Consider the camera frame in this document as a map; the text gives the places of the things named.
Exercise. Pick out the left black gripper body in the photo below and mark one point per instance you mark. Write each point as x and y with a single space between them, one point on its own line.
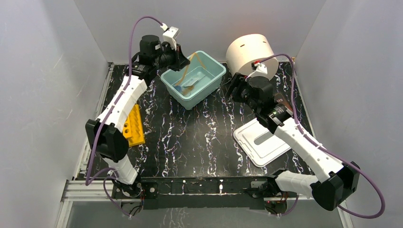
181 57

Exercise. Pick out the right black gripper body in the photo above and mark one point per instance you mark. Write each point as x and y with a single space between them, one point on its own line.
251 104

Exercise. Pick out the clear plastic packet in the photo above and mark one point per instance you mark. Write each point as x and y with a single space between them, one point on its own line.
191 81

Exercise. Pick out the teal plastic bin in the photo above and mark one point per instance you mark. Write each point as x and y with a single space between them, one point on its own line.
211 78

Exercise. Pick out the test tube brush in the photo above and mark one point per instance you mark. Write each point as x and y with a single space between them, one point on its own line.
186 90

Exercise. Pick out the tan rubber tube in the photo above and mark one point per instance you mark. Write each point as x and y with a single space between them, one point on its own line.
195 54

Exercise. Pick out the white plastic lid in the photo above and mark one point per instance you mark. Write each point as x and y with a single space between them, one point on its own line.
259 144

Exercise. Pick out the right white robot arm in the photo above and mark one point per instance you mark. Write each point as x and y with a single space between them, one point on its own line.
333 180

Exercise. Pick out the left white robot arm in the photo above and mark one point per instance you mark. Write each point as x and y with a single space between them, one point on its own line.
106 133

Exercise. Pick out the dark book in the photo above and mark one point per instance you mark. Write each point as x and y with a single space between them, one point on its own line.
279 97

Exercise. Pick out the cream cylindrical container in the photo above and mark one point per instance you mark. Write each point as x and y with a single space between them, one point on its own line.
245 51

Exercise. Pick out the yellow test tube rack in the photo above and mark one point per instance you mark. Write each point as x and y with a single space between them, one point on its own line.
133 127

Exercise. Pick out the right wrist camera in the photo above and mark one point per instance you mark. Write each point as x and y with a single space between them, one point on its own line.
258 69

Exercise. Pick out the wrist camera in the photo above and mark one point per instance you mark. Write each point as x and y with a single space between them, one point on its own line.
258 69
169 35

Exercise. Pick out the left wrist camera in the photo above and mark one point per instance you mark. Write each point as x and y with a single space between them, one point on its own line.
169 35

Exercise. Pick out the aluminium frame rail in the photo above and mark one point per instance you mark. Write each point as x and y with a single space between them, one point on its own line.
153 188

